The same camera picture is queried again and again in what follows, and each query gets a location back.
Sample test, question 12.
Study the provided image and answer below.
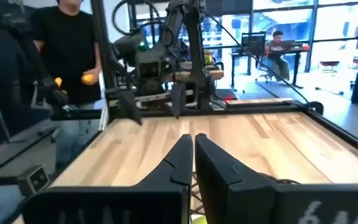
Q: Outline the red stool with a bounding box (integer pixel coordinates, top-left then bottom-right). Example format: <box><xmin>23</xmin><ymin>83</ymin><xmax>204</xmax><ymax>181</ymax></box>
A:
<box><xmin>318</xmin><ymin>60</ymin><xmax>341</xmax><ymax>75</ymax></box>

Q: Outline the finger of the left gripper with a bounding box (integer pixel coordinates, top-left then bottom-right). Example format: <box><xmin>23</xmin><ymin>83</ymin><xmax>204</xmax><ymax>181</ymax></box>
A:
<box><xmin>170</xmin><ymin>82</ymin><xmax>186</xmax><ymax>120</ymax></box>
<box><xmin>118</xmin><ymin>89</ymin><xmax>143</xmax><ymax>126</ymax></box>

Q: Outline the seated person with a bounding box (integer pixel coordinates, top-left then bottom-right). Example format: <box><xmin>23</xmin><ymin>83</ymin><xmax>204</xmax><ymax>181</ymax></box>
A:
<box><xmin>264</xmin><ymin>29</ymin><xmax>292</xmax><ymax>82</ymax></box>

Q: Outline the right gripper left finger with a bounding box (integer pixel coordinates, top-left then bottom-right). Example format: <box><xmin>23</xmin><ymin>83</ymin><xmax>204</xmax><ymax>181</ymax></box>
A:
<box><xmin>22</xmin><ymin>133</ymin><xmax>195</xmax><ymax>224</ymax></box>

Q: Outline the laptop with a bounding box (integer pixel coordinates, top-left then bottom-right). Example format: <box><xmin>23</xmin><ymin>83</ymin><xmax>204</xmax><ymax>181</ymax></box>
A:
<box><xmin>282</xmin><ymin>39</ymin><xmax>305</xmax><ymax>52</ymax></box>

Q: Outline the black office desk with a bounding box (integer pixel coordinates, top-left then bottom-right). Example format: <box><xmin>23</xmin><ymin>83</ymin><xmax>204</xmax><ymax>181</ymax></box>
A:
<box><xmin>228</xmin><ymin>45</ymin><xmax>311</xmax><ymax>90</ymax></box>

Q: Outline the person's hand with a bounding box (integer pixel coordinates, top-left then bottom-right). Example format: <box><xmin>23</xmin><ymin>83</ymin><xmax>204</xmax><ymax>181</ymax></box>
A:
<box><xmin>82</xmin><ymin>67</ymin><xmax>102</xmax><ymax>86</ymax></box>

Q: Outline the wooden background table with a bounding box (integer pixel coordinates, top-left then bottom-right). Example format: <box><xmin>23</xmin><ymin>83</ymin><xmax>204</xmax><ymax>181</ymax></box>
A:
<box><xmin>165</xmin><ymin>60</ymin><xmax>226</xmax><ymax>82</ymax></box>

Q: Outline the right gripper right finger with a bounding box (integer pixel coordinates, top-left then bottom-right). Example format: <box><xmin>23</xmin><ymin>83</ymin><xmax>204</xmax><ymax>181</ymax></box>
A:
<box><xmin>194</xmin><ymin>133</ymin><xmax>358</xmax><ymax>224</ymax></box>

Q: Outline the black monitor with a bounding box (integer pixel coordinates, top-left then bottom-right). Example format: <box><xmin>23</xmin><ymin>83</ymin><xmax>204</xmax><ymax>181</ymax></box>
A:
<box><xmin>241</xmin><ymin>31</ymin><xmax>267</xmax><ymax>57</ymax></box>

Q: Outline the standing person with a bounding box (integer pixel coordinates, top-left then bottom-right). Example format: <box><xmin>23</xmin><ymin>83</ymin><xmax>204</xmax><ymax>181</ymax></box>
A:
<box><xmin>29</xmin><ymin>0</ymin><xmax>103</xmax><ymax>170</ymax></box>

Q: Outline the small grey depth camera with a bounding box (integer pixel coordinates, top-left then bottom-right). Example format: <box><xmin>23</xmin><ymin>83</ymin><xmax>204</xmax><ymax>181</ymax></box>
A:
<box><xmin>16</xmin><ymin>164</ymin><xmax>52</xmax><ymax>196</ymax></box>

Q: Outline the black cable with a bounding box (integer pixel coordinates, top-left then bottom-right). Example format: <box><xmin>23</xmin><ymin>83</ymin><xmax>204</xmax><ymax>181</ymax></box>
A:
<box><xmin>202</xmin><ymin>11</ymin><xmax>310</xmax><ymax>105</ymax></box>

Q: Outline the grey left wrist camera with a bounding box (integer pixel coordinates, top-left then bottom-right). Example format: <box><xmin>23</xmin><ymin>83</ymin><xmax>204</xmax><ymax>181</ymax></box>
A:
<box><xmin>135</xmin><ymin>58</ymin><xmax>162</xmax><ymax>80</ymax></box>

